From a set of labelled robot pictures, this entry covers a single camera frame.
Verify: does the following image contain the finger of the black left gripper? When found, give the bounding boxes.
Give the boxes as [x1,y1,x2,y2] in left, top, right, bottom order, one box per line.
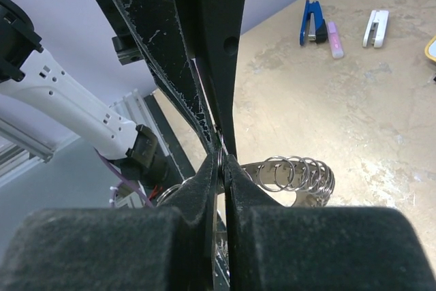
[176,0,245,155]

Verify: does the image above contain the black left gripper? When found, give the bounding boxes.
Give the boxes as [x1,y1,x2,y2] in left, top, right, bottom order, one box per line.
[96,0,218,153]

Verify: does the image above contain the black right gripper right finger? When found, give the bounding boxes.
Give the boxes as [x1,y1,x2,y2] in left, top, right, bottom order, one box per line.
[223,155,435,290]

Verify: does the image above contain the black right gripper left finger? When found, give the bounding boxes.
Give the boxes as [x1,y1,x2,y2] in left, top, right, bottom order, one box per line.
[1,155,218,290]

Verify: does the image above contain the large metal key ring disc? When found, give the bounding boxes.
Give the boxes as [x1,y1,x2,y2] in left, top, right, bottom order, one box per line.
[157,151,335,211]

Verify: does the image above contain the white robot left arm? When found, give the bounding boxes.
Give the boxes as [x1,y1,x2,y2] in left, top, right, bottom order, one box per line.
[1,0,245,185]

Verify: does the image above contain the blue stapler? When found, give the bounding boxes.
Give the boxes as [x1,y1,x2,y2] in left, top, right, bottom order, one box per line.
[299,0,328,46]

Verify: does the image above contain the pink eraser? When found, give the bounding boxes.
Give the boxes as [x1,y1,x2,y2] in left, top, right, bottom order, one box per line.
[326,21,344,59]

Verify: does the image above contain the white staple remover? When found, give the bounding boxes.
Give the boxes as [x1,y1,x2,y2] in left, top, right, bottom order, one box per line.
[362,10,390,48]

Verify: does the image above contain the small whiteboard on stand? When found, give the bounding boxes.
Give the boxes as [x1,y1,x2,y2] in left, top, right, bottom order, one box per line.
[424,36,436,65]

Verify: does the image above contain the aluminium frame rail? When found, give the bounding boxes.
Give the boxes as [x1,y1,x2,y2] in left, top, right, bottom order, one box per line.
[0,87,144,189]

